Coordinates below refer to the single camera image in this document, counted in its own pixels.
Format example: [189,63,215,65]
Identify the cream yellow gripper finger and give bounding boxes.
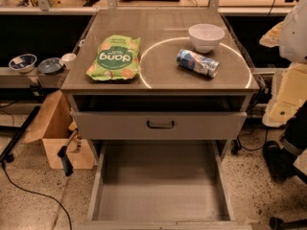
[262,63,307,127]

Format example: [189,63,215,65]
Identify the crushed blue silver redbull can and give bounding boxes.
[177,49,219,78]

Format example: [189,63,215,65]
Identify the white ceramic bowl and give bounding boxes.
[188,24,224,53]

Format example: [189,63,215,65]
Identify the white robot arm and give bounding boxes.
[260,0,307,127]

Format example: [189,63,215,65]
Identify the grey drawer cabinet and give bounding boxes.
[60,7,261,151]

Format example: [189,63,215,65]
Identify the open grey lower drawer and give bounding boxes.
[78,141,252,230]

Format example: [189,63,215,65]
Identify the green chip bag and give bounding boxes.
[86,34,141,81]

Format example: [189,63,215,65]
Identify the small white cup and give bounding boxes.
[61,53,77,69]

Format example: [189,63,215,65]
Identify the cardboard box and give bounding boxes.
[24,90,94,169]

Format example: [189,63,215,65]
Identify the blue patterned bowl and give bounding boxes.
[9,54,37,73]

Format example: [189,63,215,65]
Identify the grey side shelf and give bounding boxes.
[0,67,68,89]

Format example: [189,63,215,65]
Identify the black pole on floor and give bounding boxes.
[0,105,40,163]

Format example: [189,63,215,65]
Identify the grey upper drawer with handle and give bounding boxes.
[73,112,247,140]

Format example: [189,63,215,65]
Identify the black handled tool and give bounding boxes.
[58,129,78,176]

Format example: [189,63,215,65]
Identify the black floor cable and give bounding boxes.
[0,161,73,230]

